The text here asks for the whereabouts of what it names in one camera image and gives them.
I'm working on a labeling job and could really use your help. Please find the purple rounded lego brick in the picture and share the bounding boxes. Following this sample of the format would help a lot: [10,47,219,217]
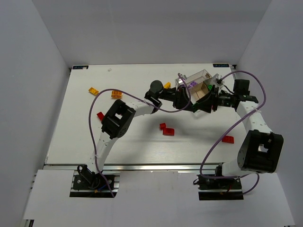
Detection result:
[188,81,198,88]

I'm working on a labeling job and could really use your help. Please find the green lego plate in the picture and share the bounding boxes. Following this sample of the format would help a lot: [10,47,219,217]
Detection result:
[192,103,199,113]

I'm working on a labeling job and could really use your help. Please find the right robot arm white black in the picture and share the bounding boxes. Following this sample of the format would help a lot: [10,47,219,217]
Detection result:
[195,79,284,179]

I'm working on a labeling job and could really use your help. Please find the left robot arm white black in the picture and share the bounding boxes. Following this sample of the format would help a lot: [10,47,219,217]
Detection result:
[81,80,192,175]

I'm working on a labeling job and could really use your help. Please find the yellow lego brick right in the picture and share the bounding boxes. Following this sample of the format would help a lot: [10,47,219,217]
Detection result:
[163,82,171,89]

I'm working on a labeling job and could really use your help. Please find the yellow lego brick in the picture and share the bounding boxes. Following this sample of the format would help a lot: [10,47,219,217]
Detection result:
[88,87,99,96]
[163,82,171,89]

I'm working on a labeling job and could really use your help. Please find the amber plastic container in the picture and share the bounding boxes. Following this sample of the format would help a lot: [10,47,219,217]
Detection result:
[190,82,209,103]

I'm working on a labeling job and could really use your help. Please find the dark smoky plastic container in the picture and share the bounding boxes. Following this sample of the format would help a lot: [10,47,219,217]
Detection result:
[202,78,215,95]

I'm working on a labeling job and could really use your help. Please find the clear grey long container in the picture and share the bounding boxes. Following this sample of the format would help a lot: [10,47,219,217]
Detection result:
[185,70,212,91]

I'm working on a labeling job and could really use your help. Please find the small red lego brick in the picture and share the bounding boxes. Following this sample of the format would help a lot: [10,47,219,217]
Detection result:
[159,123,166,130]

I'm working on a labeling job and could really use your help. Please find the red curved lego brick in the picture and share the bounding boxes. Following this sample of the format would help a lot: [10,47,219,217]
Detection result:
[162,128,175,136]

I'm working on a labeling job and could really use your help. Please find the orange lego block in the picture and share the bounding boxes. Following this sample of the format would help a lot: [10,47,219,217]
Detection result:
[111,90,123,99]

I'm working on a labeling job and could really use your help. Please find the yellow lego brick left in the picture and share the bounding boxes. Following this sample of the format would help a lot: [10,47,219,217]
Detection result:
[88,87,99,96]

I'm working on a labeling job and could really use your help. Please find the left logo sticker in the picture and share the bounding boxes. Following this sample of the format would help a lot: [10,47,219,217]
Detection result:
[72,65,89,70]

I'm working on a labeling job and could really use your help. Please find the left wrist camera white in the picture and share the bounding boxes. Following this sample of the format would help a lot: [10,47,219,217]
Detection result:
[175,73,187,87]

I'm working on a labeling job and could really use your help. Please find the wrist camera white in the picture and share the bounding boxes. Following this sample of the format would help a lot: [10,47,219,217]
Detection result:
[175,73,187,87]
[212,73,224,93]

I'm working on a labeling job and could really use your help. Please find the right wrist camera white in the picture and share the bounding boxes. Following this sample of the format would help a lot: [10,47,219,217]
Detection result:
[212,73,224,93]

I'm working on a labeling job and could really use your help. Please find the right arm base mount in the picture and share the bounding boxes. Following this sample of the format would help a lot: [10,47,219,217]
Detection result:
[193,175,244,201]

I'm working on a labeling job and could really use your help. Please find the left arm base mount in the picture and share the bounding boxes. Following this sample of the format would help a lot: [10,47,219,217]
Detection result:
[70,165,118,199]

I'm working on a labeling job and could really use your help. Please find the aluminium table rail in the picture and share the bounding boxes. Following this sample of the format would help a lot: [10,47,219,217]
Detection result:
[44,162,269,172]

